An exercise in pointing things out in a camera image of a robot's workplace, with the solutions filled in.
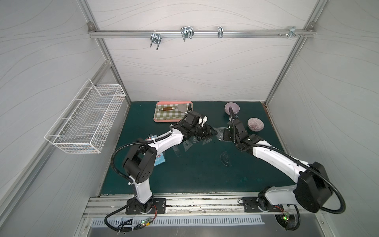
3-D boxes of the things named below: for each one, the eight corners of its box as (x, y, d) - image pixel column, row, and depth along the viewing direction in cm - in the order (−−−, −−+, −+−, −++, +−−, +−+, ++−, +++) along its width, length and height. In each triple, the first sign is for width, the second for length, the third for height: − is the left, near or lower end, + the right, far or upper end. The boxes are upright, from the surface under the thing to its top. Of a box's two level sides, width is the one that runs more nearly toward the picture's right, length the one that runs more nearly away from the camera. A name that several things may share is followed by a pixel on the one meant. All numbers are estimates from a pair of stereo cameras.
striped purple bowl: (247, 133, 105) (249, 128, 101) (244, 122, 112) (246, 117, 107) (262, 133, 105) (265, 128, 101) (258, 122, 112) (261, 117, 107)
